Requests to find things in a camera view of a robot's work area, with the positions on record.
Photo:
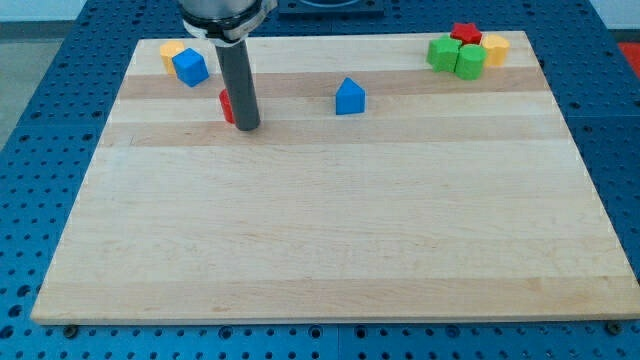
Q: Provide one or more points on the red cylinder block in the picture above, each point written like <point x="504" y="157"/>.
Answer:
<point x="226" y="106"/>

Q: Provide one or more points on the red star block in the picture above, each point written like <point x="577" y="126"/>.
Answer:
<point x="467" y="33"/>

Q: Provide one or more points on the green cylinder block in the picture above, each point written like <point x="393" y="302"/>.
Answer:
<point x="470" y="62"/>

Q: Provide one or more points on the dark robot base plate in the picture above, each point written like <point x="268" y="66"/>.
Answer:
<point x="330" y="7"/>

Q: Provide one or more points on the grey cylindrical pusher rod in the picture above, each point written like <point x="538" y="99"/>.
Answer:
<point x="237" y="75"/>

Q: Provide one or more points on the blue triangular prism block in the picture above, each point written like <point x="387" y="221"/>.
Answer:
<point x="350" y="98"/>

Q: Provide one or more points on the yellow block behind blue cube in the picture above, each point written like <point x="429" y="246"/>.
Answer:
<point x="167" y="51"/>

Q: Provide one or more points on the light wooden board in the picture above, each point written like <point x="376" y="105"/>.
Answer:
<point x="445" y="201"/>

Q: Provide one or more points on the yellow heart block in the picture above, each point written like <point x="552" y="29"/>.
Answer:
<point x="497" y="48"/>

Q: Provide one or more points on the green star block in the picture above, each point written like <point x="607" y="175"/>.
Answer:
<point x="443" y="53"/>

